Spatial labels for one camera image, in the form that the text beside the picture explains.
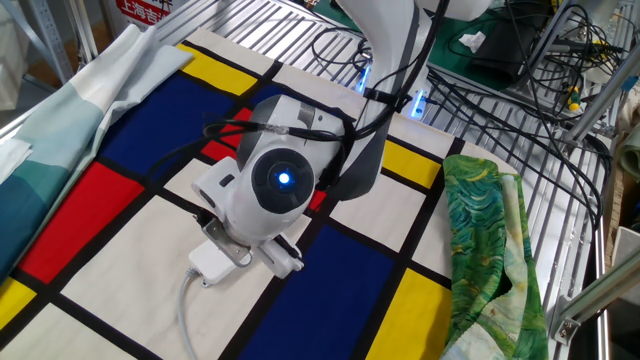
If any teal and white cloth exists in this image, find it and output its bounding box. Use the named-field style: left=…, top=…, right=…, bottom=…
left=0, top=23, right=195, bottom=281

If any green painted landscape cloth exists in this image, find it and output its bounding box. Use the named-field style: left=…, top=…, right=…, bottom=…
left=439, top=153, right=551, bottom=360

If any tangled black cable bundle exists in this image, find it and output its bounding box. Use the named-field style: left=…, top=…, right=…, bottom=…
left=424, top=0, right=626, bottom=232

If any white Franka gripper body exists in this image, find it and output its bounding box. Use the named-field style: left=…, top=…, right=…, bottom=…
left=192, top=156, right=305, bottom=280

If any white four-socket power strip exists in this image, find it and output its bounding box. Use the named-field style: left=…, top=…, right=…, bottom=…
left=188, top=239, right=251, bottom=288

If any metal gripper mount bracket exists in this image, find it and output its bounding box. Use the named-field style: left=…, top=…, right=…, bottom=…
left=201, top=217, right=254, bottom=269

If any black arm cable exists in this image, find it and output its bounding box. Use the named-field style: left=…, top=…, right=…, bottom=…
left=146, top=0, right=451, bottom=182

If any colour-block Mondrian tablecloth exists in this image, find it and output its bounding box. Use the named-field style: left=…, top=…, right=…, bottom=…
left=0, top=27, right=519, bottom=360

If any green cutting mat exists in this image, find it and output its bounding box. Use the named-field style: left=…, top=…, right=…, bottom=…
left=312, top=0, right=551, bottom=92

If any aluminium rail with bracket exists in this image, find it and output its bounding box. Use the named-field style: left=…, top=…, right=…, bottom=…
left=547, top=248, right=640, bottom=347

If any aluminium frame rail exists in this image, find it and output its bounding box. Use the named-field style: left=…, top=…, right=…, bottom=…
left=564, top=49, right=640, bottom=145

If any black pouch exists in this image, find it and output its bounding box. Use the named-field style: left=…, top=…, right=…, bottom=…
left=467, top=17, right=541, bottom=85

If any grey power strip cable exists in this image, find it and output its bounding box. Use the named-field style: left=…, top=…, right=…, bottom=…
left=176, top=267, right=202, bottom=360

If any crumpled white paper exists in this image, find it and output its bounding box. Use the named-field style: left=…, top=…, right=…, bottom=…
left=458, top=30, right=488, bottom=54

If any red Chinese sign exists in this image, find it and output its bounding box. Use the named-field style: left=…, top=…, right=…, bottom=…
left=115, top=0, right=174, bottom=26

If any grey slotted shelf upright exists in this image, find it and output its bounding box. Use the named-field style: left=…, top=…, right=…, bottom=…
left=0, top=0, right=76, bottom=85

